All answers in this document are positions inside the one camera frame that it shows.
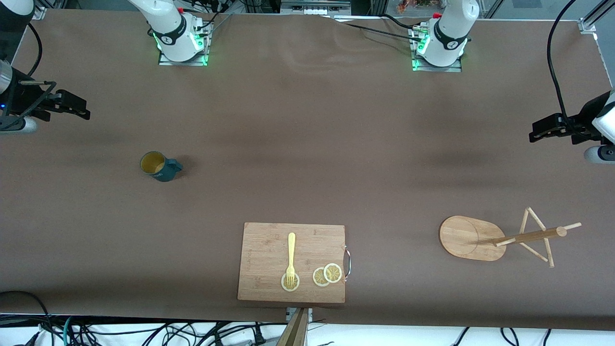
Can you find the wooden post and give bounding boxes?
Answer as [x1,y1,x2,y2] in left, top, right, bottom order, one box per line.
[276,308,309,346]

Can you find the black cable loop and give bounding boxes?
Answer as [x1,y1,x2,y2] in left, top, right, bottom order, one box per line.
[0,290,51,346]

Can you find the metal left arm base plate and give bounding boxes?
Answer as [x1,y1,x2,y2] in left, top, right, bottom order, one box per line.
[412,26,463,73]

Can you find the teal cup yellow inside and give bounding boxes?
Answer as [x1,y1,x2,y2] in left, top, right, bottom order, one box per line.
[140,151,184,183]

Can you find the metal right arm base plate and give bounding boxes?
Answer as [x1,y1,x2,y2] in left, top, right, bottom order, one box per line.
[159,22,208,66]

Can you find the black cable across table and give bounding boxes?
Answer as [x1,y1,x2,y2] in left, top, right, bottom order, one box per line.
[336,18,421,41]

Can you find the white power strip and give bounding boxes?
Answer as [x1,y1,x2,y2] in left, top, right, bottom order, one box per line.
[280,0,351,16]

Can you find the aluminium frame profile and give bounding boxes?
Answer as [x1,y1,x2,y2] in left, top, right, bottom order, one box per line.
[26,0,49,21]
[579,0,615,34]

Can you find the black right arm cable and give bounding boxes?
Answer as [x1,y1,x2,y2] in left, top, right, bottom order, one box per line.
[26,22,44,77]

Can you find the wooden cutting board metal handle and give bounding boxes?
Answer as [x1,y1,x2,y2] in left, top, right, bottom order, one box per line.
[237,222,352,304]

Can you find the yellow plastic fork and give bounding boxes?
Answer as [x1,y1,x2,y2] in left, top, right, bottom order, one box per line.
[285,233,296,288]

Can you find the wooden cup rack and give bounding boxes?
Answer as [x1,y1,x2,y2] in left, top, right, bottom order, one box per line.
[439,207,582,269]

